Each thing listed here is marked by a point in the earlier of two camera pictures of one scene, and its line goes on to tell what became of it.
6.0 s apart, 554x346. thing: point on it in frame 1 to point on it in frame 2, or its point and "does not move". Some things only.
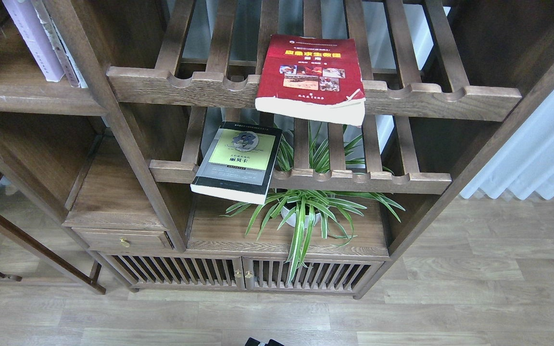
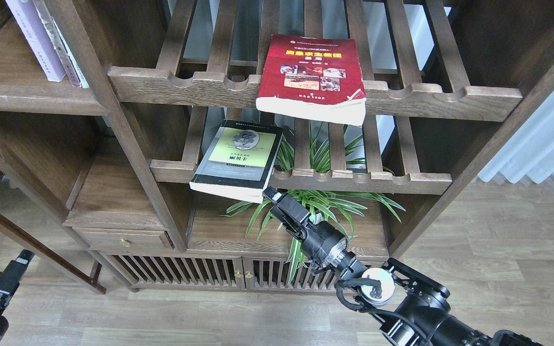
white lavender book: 36,36 does not move
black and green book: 239,165 does not move
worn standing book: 70,69 does not move
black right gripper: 251,341 to 321,241
